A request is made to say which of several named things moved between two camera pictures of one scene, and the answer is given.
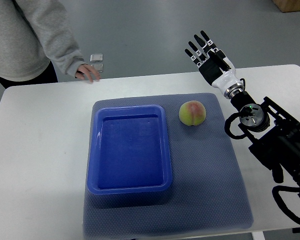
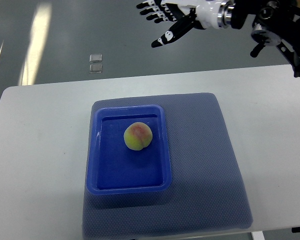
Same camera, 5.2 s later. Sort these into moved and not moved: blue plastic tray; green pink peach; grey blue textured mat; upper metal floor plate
Moved: green pink peach
Not moved: blue plastic tray; upper metal floor plate; grey blue textured mat
